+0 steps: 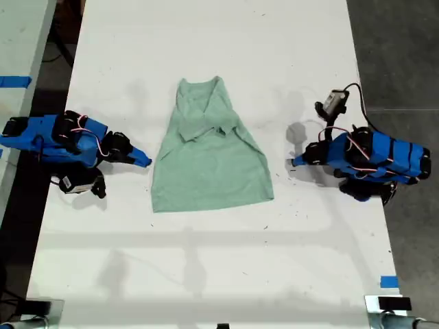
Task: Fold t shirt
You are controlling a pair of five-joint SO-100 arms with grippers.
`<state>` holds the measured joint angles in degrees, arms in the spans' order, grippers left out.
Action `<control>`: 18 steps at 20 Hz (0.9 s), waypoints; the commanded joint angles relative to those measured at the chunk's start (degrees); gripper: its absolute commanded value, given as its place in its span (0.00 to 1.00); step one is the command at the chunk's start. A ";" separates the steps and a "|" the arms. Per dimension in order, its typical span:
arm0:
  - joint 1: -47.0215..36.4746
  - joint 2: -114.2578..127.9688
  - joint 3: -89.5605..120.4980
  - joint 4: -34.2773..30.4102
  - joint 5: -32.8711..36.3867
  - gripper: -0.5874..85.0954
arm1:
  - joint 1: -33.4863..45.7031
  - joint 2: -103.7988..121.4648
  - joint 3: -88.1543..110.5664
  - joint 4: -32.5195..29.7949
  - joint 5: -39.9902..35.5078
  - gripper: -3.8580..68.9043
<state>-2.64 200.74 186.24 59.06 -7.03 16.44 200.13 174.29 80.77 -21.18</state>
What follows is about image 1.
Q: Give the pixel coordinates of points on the curved black camera stalk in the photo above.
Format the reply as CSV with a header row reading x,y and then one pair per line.
x,y
328,121

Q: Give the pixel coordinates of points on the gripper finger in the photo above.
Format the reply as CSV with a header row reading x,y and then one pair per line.
x,y
124,145
317,158
130,160
317,146

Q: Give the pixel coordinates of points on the silver metal tube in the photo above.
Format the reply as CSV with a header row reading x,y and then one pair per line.
x,y
24,323
404,323

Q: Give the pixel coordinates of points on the pale green T-shirt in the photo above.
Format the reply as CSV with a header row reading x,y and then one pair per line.
x,y
205,171

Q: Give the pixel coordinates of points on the long blue tape strip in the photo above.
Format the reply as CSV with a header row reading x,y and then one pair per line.
x,y
15,82

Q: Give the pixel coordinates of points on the square blue tape piece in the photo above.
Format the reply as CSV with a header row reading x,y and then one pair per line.
x,y
389,281

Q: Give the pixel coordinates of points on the grey camera box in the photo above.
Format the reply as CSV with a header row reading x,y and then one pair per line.
x,y
335,100

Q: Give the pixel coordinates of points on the small black clip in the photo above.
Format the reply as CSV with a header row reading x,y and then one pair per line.
x,y
223,326

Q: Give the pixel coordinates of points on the small black box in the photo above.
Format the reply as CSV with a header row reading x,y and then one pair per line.
x,y
39,306

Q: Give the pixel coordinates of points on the short black camera stalk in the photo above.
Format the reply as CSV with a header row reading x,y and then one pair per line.
x,y
99,186

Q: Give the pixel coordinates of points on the white side table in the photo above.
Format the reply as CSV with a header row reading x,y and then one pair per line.
x,y
20,41

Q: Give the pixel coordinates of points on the black camera box white label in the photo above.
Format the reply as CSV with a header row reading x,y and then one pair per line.
x,y
77,184

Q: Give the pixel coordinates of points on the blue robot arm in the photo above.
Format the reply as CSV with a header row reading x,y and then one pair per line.
x,y
394,156
20,140

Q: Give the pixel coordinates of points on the metal table clamp bracket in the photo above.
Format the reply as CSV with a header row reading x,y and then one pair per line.
x,y
370,305
57,308

